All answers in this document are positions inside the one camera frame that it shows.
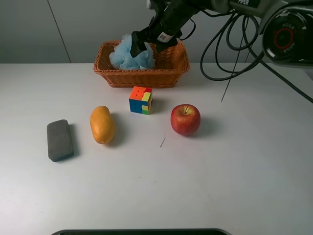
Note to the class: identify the grey sponge block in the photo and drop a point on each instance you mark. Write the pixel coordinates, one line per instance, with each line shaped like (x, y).
(59, 141)

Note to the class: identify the yellow mango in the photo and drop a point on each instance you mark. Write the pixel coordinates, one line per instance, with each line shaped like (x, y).
(102, 125)

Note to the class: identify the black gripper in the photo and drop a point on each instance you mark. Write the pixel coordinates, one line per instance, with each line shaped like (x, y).
(165, 27)

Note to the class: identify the red apple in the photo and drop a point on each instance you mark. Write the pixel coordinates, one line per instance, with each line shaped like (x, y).
(185, 119)

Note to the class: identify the multicolour puzzle cube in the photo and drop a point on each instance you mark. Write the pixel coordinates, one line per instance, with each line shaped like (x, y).
(140, 100)

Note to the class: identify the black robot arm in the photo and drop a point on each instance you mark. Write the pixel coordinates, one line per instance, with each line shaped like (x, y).
(286, 26)

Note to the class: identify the woven wicker basket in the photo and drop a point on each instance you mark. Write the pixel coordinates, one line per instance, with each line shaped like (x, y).
(170, 65)

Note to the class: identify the blue mesh bath loofah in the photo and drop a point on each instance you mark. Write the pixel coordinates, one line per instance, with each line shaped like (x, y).
(121, 58)

